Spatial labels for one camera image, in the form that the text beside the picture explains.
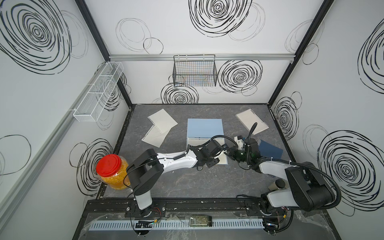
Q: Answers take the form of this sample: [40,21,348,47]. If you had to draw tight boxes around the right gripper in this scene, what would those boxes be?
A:
[225,146,251,163]

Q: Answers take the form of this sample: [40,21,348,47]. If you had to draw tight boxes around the dark blue notebook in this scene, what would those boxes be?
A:
[251,139,283,160]

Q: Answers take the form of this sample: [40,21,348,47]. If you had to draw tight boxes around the light blue notebook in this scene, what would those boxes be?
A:
[187,119,224,146]

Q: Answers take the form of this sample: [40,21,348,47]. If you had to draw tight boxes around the white lined spiral notebook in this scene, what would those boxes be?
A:
[236,109,269,135]

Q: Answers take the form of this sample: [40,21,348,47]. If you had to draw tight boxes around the torn lined paper page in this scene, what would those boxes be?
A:
[142,125,170,148]

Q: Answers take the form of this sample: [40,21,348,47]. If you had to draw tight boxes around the torn white lined page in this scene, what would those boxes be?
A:
[148,109,178,134]

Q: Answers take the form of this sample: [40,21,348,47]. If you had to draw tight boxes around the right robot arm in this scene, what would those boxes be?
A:
[230,136,342,215]

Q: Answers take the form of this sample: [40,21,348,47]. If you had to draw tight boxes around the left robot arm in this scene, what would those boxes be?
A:
[123,135,238,218]

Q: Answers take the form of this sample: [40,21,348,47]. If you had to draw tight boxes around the small grey jar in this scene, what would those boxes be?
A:
[268,179,287,191]

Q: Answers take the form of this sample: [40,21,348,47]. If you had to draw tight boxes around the green circuit box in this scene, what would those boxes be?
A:
[189,215,213,228]

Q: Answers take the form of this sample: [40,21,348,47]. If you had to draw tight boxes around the red lid yellow jar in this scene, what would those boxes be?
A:
[96,154,131,190]

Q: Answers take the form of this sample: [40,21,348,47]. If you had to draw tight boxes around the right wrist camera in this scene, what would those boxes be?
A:
[234,136,245,150]

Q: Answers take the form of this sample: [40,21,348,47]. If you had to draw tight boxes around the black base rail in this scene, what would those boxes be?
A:
[85,197,326,219]

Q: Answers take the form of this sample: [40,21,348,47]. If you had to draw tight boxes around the white slotted cable duct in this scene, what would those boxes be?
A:
[89,219,265,231]

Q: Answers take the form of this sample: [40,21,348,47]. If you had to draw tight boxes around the black wire basket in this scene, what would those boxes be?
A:
[172,60,218,87]

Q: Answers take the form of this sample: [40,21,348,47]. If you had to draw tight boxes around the aluminium wall rail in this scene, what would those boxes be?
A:
[109,53,296,62]

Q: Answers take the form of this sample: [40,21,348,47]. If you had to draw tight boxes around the white wire shelf basket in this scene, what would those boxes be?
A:
[73,62,124,123]

